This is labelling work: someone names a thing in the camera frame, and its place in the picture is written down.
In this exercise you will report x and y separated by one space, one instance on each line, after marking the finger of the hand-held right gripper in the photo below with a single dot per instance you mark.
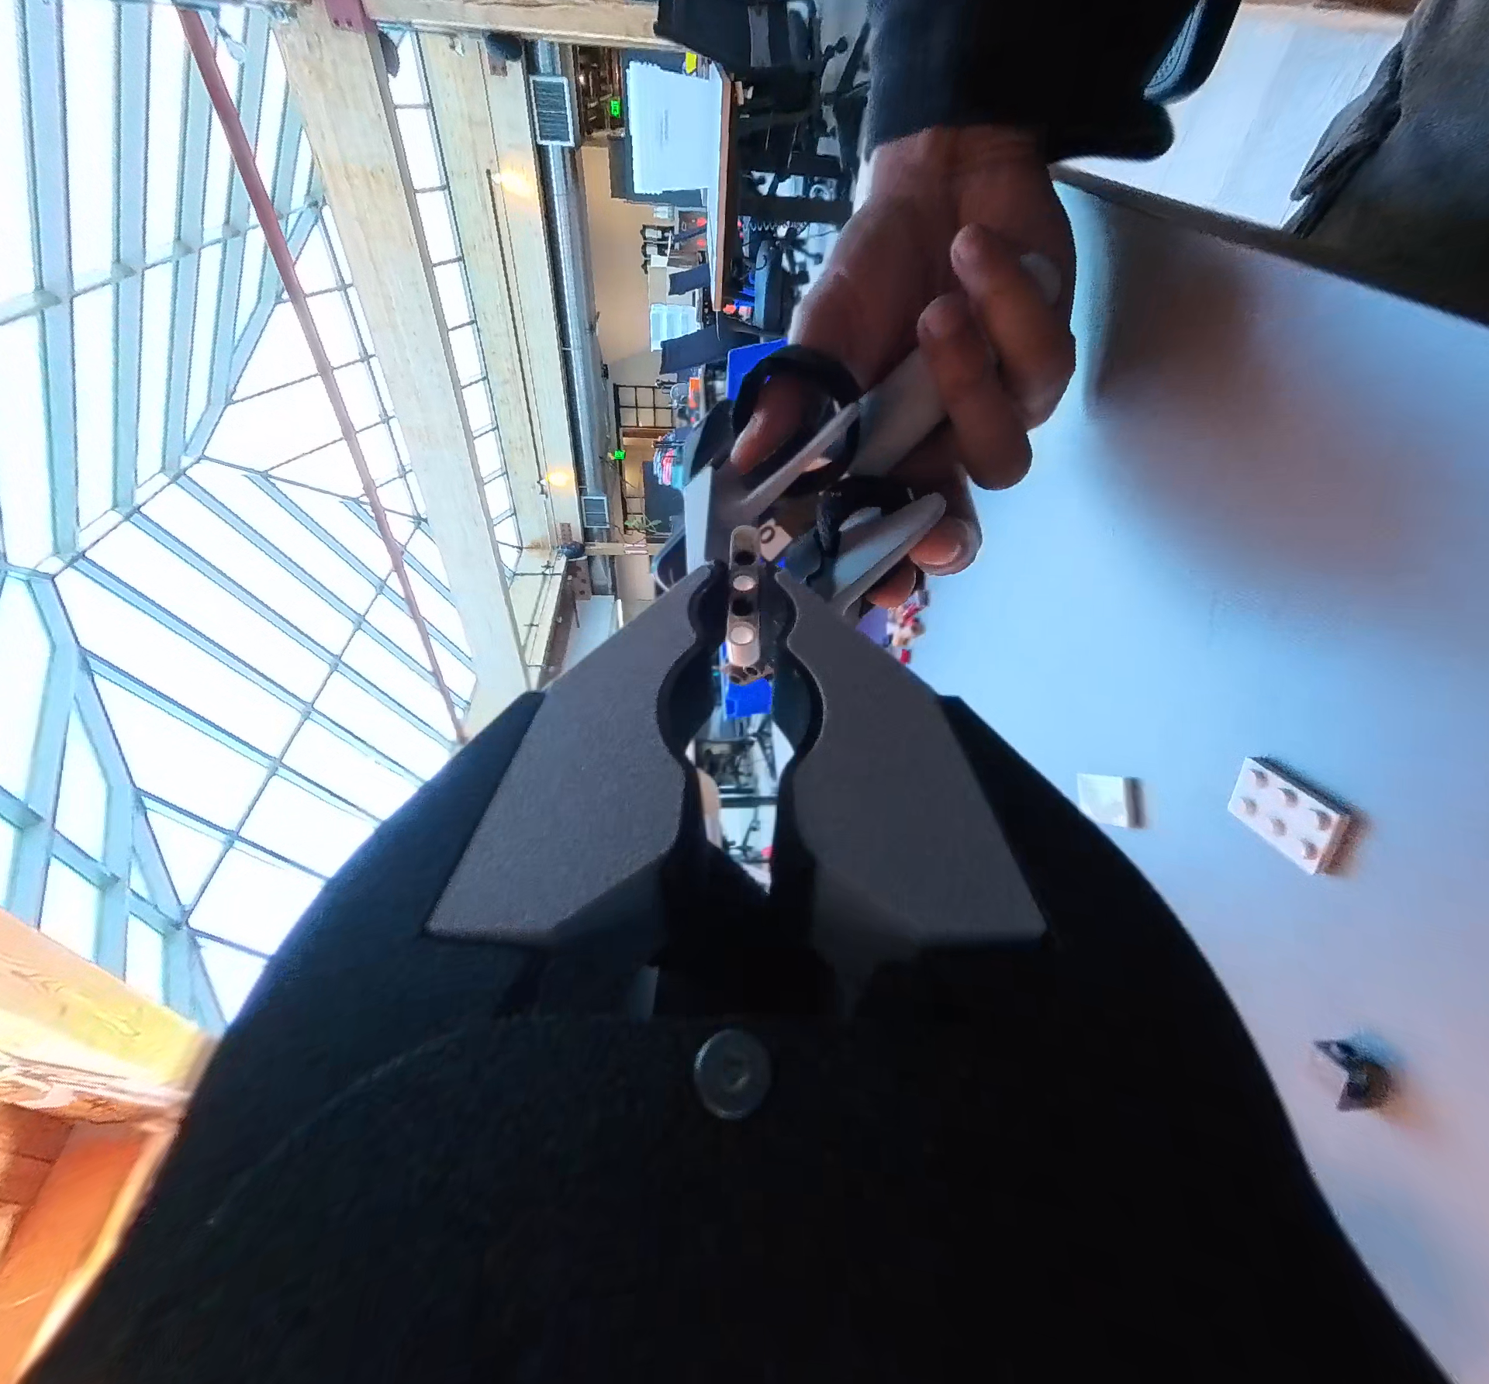
706 489

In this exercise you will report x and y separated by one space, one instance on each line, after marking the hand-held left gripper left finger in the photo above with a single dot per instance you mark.
558 827

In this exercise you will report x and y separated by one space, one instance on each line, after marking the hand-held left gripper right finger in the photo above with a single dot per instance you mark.
918 827

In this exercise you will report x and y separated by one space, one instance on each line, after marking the white lego beam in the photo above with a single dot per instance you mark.
744 623

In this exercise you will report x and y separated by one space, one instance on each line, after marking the person's right forearm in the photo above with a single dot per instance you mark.
1023 12

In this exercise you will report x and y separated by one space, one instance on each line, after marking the white lego tile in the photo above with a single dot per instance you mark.
1108 801

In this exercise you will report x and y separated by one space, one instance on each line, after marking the white studded lego plate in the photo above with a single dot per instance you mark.
1291 814

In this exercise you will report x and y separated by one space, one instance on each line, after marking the person's right hand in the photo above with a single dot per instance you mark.
931 221

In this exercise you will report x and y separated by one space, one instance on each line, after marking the white board screen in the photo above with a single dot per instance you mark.
674 128

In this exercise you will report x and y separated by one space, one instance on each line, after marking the wooden column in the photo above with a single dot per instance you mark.
384 302

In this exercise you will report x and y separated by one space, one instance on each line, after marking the black office chair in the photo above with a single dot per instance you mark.
721 23

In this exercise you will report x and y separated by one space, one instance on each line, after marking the red pipe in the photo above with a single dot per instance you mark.
303 291

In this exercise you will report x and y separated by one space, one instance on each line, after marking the large grid window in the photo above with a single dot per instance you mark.
174 535

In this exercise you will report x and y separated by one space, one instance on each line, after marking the dark grey garment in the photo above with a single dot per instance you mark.
1419 152

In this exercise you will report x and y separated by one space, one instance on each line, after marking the silver air duct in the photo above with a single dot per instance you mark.
569 302

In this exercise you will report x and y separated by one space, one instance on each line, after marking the dark grey lego bracket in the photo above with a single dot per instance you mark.
1355 1077

